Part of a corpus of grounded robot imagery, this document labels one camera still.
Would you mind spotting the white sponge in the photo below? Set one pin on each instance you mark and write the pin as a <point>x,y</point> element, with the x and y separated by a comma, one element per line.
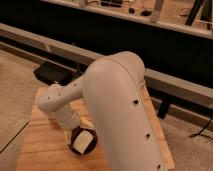
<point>82,141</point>

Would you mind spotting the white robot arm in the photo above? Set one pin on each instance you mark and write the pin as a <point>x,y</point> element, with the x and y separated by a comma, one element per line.
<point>111,88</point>

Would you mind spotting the dark ceramic bowl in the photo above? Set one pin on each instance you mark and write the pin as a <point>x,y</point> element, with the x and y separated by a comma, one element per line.
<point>72,135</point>

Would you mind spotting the black flat floor box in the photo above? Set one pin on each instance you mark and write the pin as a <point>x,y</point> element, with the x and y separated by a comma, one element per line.
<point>50,73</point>

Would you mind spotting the black beam support leg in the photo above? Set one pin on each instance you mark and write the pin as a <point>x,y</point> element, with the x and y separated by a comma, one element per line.
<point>164,107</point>

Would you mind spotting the grey metal rail beam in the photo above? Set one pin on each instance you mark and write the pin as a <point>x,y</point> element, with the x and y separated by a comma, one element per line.
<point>163,82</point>

